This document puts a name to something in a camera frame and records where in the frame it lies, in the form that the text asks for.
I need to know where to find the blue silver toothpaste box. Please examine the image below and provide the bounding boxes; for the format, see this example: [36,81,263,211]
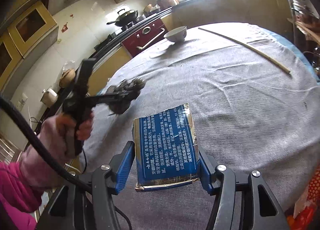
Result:
[132,103,200,192]

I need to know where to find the pink sleeved left forearm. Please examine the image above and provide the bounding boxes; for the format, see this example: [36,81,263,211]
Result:
[1,147,63,229]

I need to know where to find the left hand pink glove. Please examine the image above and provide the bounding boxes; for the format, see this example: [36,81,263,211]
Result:
[37,112,94,166]

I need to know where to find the brown clay pot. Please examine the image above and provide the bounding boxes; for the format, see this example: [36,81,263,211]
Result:
[59,68,75,88]

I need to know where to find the white rice cooker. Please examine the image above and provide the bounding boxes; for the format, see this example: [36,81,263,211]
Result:
[40,87,58,108]

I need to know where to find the grey tablecloth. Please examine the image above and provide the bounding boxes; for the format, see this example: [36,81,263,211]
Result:
[80,22,320,230]

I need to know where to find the yellow upper cabinet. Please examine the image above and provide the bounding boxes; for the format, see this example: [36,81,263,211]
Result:
[1,1,59,89]

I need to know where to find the black wok with lid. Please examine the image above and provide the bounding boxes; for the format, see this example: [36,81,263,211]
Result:
[106,9,138,27]

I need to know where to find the dark red built-in oven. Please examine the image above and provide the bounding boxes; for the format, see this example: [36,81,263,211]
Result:
[121,18,168,57]

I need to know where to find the red plastic basket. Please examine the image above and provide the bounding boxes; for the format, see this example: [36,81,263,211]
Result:
[286,167,319,229]

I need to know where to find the white ceramic bowl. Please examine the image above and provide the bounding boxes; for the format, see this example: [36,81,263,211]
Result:
[164,26,187,43]

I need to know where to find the long thin wooden stick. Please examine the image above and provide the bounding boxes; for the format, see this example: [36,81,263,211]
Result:
[199,28,291,75]

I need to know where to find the metal storage rack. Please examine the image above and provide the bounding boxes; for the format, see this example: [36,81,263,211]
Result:
[288,0,319,75]

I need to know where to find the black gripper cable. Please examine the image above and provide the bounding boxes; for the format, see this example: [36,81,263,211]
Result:
[0,94,133,230]

